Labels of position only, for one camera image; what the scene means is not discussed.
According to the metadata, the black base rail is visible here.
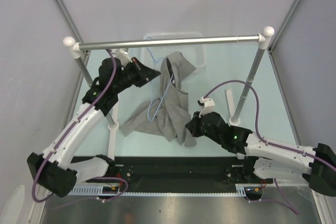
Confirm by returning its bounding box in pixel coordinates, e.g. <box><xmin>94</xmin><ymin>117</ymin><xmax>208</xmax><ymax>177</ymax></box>
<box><xmin>85</xmin><ymin>157</ymin><xmax>267</xmax><ymax>195</ymax></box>

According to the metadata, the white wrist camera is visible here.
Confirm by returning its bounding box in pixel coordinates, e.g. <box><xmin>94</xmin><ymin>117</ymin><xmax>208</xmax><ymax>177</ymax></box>
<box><xmin>115</xmin><ymin>49</ymin><xmax>132</xmax><ymax>66</ymax></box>
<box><xmin>197</xmin><ymin>97</ymin><xmax>215</xmax><ymax>118</ymax></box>

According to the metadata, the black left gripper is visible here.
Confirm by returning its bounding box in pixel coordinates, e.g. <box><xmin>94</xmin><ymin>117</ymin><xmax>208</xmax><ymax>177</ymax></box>
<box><xmin>113</xmin><ymin>57</ymin><xmax>160</xmax><ymax>93</ymax></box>

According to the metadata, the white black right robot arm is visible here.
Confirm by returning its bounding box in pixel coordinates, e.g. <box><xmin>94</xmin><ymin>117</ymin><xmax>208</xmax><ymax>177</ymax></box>
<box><xmin>185</xmin><ymin>112</ymin><xmax>335</xmax><ymax>197</ymax></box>

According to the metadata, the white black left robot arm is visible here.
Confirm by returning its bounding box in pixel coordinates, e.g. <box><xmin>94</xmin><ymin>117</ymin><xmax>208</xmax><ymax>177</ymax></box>
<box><xmin>27</xmin><ymin>57</ymin><xmax>161</xmax><ymax>202</ymax></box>

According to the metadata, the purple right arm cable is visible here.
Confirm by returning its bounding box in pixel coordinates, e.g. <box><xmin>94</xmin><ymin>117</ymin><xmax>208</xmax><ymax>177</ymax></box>
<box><xmin>203</xmin><ymin>80</ymin><xmax>336</xmax><ymax>215</ymax></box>

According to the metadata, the white slotted cable duct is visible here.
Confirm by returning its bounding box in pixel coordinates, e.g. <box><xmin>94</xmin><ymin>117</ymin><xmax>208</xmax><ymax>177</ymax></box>
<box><xmin>69</xmin><ymin>184</ymin><xmax>261</xmax><ymax>197</ymax></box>

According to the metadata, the grey t shirt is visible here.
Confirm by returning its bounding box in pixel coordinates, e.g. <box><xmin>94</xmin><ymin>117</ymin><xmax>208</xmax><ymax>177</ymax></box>
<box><xmin>120</xmin><ymin>51</ymin><xmax>197</xmax><ymax>147</ymax></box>

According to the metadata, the white perforated plastic basket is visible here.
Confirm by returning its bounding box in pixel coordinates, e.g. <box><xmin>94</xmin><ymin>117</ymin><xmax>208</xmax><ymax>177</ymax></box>
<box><xmin>140</xmin><ymin>31</ymin><xmax>206</xmax><ymax>73</ymax></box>

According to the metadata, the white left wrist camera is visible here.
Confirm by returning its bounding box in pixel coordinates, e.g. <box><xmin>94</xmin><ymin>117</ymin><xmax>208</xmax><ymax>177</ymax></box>
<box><xmin>115</xmin><ymin>49</ymin><xmax>132</xmax><ymax>66</ymax></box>

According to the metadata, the silver clothes rack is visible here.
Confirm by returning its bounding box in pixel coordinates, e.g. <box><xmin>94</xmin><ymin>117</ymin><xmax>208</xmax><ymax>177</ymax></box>
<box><xmin>62</xmin><ymin>26</ymin><xmax>275</xmax><ymax>159</ymax></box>

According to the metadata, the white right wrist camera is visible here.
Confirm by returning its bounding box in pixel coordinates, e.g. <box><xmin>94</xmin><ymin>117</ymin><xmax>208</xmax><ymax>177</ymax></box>
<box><xmin>197</xmin><ymin>97</ymin><xmax>215</xmax><ymax>118</ymax></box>

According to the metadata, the light blue plastic hanger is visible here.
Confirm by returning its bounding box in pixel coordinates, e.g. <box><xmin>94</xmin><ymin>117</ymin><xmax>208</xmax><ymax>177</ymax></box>
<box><xmin>145</xmin><ymin>46</ymin><xmax>173</xmax><ymax>122</ymax></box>

